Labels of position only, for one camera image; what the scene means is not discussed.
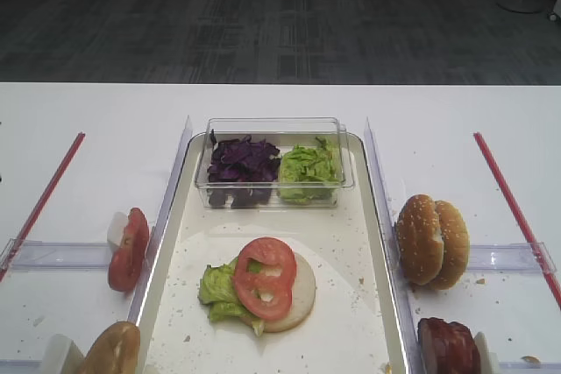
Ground green lettuce in container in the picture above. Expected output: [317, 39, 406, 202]
[278, 137, 342, 205]

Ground lettuce leaf on bun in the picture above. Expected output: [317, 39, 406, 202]
[198, 258, 265, 336]

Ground white pusher block tomato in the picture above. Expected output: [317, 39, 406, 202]
[107, 212, 128, 252]

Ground remaining tomato slice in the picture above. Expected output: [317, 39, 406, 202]
[108, 208, 150, 293]

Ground brown meat patties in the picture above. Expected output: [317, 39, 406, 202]
[417, 317, 481, 374]

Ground white pusher block patties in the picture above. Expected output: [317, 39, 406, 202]
[474, 331, 501, 374]

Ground clear plastic container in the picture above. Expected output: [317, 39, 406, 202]
[194, 117, 354, 209]

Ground purple cabbage shreds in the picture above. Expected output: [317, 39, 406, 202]
[207, 131, 281, 208]

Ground bottom bun on tray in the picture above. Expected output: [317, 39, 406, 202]
[240, 253, 316, 336]

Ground sesame bun top inner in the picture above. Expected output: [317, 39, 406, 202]
[395, 194, 444, 286]

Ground sesame bun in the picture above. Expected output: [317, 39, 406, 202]
[395, 194, 444, 286]
[429, 201, 470, 290]

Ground white metal tray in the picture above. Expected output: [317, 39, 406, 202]
[138, 134, 408, 373]

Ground sesame bun top outer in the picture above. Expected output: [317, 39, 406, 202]
[429, 201, 470, 290]

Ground red plastic rod right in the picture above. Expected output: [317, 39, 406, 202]
[472, 132, 560, 306]

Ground red plastic rod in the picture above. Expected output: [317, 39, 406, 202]
[0, 131, 87, 283]
[472, 132, 560, 306]

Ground bottom bun halves left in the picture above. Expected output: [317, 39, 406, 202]
[77, 321, 140, 374]

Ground red plastic rod left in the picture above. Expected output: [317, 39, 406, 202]
[0, 131, 87, 283]

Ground white pusher block bun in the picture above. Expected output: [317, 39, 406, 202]
[39, 334, 84, 374]

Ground white caster wheel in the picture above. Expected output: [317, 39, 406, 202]
[548, 12, 559, 22]

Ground clear rail track upper right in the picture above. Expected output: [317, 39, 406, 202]
[466, 242, 557, 274]

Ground clear rail track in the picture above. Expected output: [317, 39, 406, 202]
[0, 360, 41, 374]
[499, 361, 561, 374]
[1, 239, 112, 271]
[466, 242, 557, 274]

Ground clear long rail right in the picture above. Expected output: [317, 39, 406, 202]
[364, 121, 425, 373]

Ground clear rail track upper left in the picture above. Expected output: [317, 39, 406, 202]
[1, 239, 112, 271]

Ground clear rail track lower right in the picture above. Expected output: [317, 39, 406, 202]
[499, 361, 561, 374]

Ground clear rail track lower left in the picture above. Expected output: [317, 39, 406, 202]
[0, 360, 41, 374]

